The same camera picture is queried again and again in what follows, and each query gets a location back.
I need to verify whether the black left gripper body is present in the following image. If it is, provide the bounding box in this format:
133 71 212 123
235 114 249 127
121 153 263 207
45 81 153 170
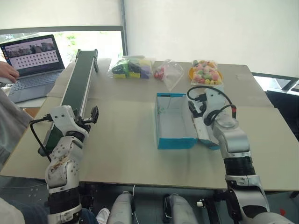
74 114 93 133

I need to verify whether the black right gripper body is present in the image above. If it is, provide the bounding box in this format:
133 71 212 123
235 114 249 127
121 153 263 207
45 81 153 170
188 92 208 119

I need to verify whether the blue cardboard box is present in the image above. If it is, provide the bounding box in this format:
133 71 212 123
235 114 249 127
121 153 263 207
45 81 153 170
154 85 225 150

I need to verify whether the green conveyor belt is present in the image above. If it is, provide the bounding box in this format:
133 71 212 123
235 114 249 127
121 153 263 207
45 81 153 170
38 49 99 157

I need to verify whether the person's bare hand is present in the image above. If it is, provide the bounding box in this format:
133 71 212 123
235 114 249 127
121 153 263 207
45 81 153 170
0 60 21 84

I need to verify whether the bag of pastel coloured candies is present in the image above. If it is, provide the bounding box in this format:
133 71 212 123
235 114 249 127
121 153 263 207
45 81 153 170
188 59 224 86

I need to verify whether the yellow plate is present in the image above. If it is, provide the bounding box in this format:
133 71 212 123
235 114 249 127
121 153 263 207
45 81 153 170
188 67 224 84

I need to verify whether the clear bag with red pieces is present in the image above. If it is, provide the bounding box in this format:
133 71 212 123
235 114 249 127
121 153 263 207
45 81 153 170
152 58 185 92

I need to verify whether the bag of coloured sponges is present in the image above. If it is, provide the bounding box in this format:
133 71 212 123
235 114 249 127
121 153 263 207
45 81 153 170
107 55 157 80

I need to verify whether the person's grey clothing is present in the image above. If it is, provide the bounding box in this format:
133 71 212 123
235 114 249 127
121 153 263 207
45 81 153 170
0 88 34 171

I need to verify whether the grey laptop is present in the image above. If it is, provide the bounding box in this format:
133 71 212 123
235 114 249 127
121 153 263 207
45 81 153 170
0 34 66 104

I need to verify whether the black side desk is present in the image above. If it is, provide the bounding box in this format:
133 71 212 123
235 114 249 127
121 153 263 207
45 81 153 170
251 72 299 142

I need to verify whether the blue jeans leg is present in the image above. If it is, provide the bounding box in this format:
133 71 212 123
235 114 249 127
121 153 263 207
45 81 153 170
79 207 99 224

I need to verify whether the white sneaker toe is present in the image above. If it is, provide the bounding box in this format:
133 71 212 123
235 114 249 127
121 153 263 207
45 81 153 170
96 207 111 224

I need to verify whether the grey rounded robot leg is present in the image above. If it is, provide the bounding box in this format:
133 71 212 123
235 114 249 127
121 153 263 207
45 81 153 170
163 193 199 224
109 190 136 224

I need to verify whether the white window blind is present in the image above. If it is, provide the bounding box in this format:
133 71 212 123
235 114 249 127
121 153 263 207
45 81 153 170
0 0 125 32

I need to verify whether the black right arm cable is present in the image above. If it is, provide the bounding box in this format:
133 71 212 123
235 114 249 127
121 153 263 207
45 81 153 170
186 85 237 126

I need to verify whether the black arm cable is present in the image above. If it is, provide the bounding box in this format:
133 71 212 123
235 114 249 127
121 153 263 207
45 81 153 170
29 114 53 162
186 85 237 126

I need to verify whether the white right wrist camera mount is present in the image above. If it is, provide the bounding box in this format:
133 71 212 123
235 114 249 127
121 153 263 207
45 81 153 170
203 87 231 119

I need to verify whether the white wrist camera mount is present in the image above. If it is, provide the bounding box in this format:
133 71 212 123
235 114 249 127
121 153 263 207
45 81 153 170
50 105 78 135
203 87 231 119

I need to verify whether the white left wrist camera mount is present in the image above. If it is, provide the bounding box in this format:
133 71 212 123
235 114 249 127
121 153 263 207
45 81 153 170
50 105 78 135

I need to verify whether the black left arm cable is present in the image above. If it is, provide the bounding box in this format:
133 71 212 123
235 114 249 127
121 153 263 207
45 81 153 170
29 114 53 162

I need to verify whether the white window frame post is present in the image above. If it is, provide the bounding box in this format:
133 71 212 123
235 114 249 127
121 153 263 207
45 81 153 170
120 0 128 57

